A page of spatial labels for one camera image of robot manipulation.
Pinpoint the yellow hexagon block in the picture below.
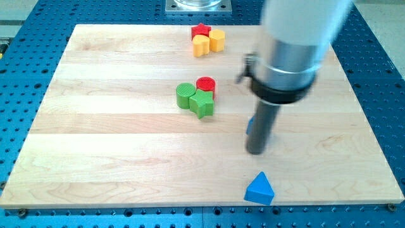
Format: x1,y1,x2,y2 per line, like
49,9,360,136
209,29,225,52

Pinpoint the light wooden board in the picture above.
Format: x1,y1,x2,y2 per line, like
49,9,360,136
1,25,404,209

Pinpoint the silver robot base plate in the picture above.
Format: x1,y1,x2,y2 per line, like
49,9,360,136
165,0,232,14

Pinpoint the blue cube block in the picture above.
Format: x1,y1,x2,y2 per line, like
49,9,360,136
246,117,254,135

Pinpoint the red cylinder block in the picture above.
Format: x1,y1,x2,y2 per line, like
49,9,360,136
196,76,216,99

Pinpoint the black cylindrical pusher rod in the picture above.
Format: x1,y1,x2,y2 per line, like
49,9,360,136
246,100,280,155

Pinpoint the yellow heart block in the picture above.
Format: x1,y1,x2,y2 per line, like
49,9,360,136
192,35,210,57

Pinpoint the green star block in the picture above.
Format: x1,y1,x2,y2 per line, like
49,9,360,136
189,89,215,119

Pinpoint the green cylinder block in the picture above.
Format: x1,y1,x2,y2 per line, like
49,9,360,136
176,82,196,109

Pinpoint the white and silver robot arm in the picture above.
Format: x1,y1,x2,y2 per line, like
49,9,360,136
237,0,352,106

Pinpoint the blue triangle block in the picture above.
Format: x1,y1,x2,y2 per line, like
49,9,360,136
244,172,275,206

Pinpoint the blue perforated metal table plate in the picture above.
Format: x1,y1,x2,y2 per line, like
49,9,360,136
1,1,404,227

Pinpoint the red star block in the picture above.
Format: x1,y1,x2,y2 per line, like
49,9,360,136
191,23,212,39

